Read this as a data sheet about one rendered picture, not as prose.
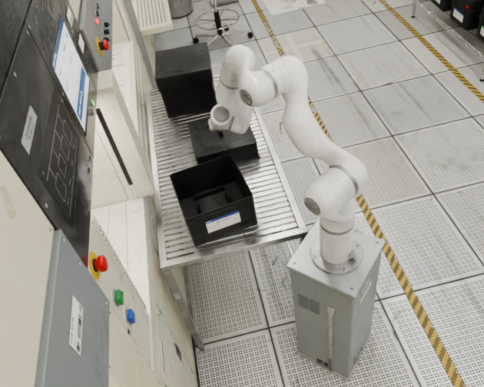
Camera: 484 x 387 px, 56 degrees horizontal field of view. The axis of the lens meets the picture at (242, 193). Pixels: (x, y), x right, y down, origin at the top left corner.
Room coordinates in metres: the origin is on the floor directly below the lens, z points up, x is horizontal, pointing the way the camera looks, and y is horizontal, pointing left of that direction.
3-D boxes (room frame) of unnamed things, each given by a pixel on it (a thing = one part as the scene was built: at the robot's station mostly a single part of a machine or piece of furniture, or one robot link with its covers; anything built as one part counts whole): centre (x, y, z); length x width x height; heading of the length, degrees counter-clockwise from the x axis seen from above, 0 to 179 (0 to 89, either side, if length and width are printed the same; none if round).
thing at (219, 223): (1.31, 0.12, 0.85); 0.28 x 0.28 x 0.17; 12
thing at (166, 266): (1.75, 0.11, 0.38); 1.30 x 0.60 x 0.76; 3
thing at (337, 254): (0.99, -0.30, 0.85); 0.19 x 0.19 x 0.18
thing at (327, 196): (0.97, -0.28, 1.07); 0.19 x 0.12 x 0.24; 123
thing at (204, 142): (1.72, 0.04, 0.83); 0.29 x 0.29 x 0.13; 5
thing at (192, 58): (2.19, 0.17, 0.89); 0.29 x 0.29 x 0.25; 89
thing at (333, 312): (0.99, -0.30, 0.38); 0.28 x 0.28 x 0.76; 48
